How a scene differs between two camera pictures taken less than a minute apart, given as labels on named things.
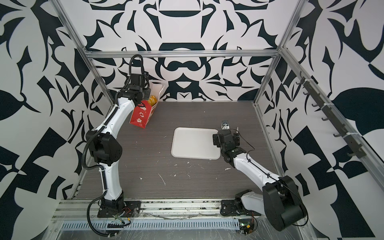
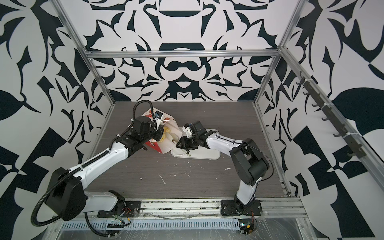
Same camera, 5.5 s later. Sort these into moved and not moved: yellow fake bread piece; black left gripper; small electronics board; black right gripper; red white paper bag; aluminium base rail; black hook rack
Moved: black right gripper; red white paper bag; yellow fake bread piece; black left gripper
Not moved: black hook rack; small electronics board; aluminium base rail
